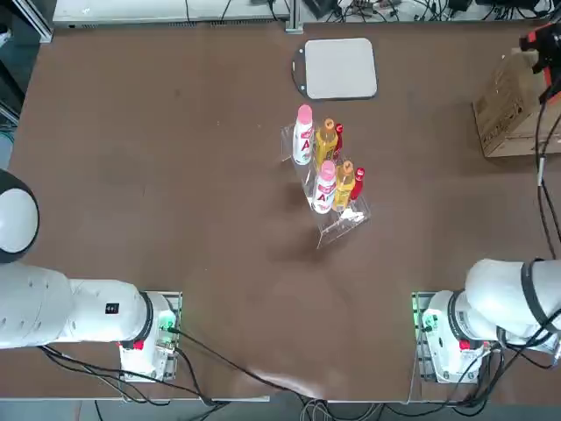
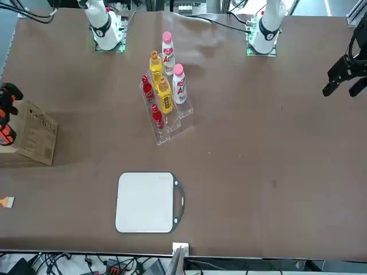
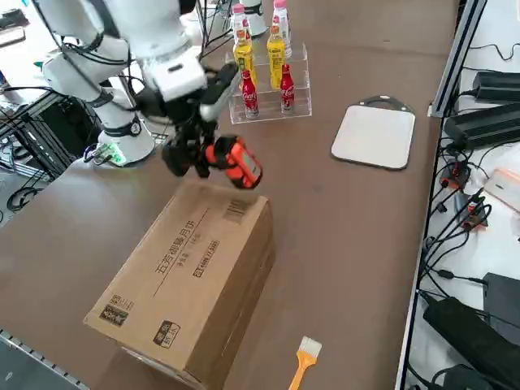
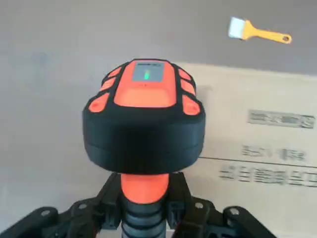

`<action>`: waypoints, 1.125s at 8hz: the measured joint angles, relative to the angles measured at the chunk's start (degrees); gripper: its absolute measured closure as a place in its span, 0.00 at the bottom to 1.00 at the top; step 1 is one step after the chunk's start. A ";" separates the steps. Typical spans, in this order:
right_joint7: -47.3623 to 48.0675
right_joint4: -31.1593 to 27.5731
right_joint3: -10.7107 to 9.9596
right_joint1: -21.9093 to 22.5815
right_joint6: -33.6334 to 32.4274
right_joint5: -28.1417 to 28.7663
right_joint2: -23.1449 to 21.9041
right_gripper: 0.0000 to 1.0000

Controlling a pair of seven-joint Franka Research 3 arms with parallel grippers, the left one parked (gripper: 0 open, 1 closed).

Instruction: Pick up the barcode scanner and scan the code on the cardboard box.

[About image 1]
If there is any orange black barcode scanner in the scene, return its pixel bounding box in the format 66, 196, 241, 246
519, 24, 561, 105

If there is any brown cardboard box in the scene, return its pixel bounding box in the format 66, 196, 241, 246
472, 46, 561, 159

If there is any white bottle pink cap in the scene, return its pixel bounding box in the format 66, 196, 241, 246
311, 160, 338, 215
292, 103, 316, 167

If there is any clear acrylic shelf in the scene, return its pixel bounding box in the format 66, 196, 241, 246
280, 124, 373, 251

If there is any yellow drink bottle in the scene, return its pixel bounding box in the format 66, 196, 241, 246
331, 160, 357, 212
312, 118, 339, 170

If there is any red cola bottle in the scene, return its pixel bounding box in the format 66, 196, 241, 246
330, 123, 344, 161
348, 168, 366, 203

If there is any white flat scale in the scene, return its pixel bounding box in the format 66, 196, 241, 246
291, 37, 379, 102

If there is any black cable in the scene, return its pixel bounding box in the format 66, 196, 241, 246
168, 326, 316, 403
533, 98, 561, 260

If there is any aluminium frame post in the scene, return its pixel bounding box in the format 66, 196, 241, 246
285, 0, 304, 32
0, 0, 54, 46

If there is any white table rail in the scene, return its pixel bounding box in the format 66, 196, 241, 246
52, 0, 293, 24

